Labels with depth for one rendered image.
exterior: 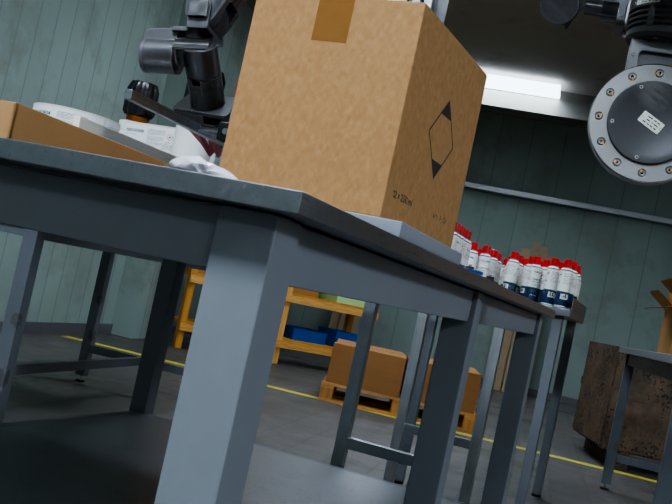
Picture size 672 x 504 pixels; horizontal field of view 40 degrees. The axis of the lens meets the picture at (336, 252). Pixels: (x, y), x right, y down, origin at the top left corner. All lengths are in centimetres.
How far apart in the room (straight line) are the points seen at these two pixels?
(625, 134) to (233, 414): 98
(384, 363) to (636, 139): 486
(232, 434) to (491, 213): 1098
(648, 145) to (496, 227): 1015
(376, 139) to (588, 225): 1063
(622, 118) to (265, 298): 93
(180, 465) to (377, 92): 53
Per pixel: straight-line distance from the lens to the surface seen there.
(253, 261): 83
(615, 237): 1174
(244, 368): 83
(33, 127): 101
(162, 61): 155
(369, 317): 314
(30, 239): 317
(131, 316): 792
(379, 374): 636
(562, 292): 397
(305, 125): 119
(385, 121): 114
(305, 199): 79
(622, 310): 1169
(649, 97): 163
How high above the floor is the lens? 75
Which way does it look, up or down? 2 degrees up
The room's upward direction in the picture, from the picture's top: 12 degrees clockwise
